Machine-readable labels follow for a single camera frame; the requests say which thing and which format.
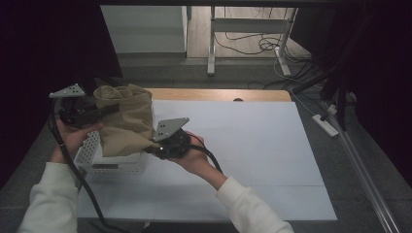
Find tangle of floor cables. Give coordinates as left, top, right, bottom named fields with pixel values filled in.
left=214, top=30, right=314, bottom=66

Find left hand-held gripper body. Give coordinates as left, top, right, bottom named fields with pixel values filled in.
left=49, top=83, right=99, bottom=128

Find person's left hand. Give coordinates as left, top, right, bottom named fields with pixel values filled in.
left=50, top=117, right=105, bottom=165

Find white board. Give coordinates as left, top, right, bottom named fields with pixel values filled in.
left=76, top=99, right=339, bottom=223

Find white perforated plastic basket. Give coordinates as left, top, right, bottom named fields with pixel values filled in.
left=73, top=102, right=157, bottom=175

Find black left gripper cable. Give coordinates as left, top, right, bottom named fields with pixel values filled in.
left=48, top=99, right=132, bottom=233

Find dark curtain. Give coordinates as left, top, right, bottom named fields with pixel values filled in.
left=291, top=0, right=412, bottom=179
left=0, top=0, right=123, bottom=190

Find wooden table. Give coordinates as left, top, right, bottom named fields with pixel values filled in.
left=144, top=87, right=292, bottom=103

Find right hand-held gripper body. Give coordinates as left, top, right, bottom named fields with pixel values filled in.
left=152, top=116, right=192, bottom=160

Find person's right hand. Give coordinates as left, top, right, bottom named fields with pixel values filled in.
left=168, top=130, right=216, bottom=178

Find aluminium rail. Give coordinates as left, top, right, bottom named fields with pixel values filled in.
left=324, top=103, right=403, bottom=233

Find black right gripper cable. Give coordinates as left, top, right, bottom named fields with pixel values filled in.
left=187, top=133, right=225, bottom=175

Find tan pants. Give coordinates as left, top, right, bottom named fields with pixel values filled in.
left=92, top=83, right=157, bottom=158

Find white desk frame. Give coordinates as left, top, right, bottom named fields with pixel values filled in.
left=206, top=5, right=299, bottom=78

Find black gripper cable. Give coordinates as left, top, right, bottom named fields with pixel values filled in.
left=48, top=99, right=132, bottom=233
left=187, top=133, right=225, bottom=175

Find white cabinet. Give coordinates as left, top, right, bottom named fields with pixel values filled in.
left=100, top=5, right=189, bottom=54

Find white power strip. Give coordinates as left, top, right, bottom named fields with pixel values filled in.
left=311, top=114, right=340, bottom=138

